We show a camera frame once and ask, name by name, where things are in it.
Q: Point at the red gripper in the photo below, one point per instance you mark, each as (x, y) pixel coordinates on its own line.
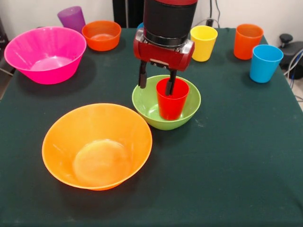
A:
(163, 55)

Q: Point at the green plastic bowl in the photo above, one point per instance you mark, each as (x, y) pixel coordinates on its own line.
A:
(144, 104)

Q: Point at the red plastic cup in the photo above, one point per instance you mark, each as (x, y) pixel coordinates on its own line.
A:
(171, 106)

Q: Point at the blue plastic bowl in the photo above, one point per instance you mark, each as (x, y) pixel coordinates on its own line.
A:
(140, 26)

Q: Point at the orange plastic bowl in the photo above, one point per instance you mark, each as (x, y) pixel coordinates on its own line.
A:
(101, 37)

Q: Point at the yellow plastic bowl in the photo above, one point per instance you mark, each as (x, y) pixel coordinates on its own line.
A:
(94, 132)

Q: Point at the purple plastic cup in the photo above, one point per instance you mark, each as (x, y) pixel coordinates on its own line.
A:
(71, 17)

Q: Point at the blue plastic cup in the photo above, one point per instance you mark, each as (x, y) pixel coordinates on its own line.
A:
(265, 66)

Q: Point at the pink plastic bowl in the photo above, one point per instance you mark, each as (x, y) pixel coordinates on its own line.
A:
(45, 47)

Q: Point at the yellow plastic cup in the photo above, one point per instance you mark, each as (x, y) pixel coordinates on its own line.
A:
(204, 47)

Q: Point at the orange plastic cup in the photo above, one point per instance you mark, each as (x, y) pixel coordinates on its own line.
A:
(246, 45)

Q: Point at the dark green tablecloth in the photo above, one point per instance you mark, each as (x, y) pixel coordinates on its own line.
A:
(213, 165)

